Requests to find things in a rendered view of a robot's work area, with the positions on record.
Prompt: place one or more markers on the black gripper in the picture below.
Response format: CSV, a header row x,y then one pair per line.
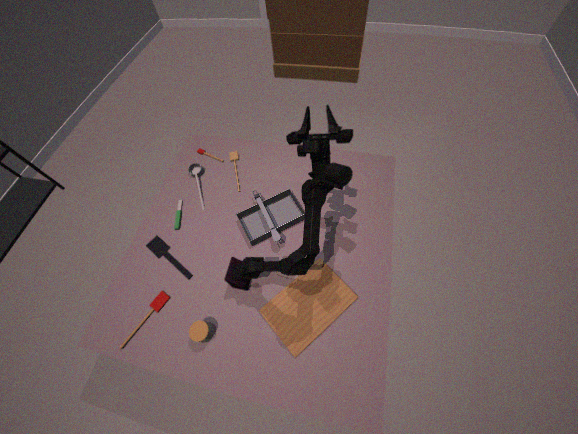
x,y
343,136

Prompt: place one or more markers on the wooden board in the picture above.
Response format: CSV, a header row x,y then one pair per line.
x,y
307,306

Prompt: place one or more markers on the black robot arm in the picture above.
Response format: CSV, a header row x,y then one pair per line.
x,y
325,176

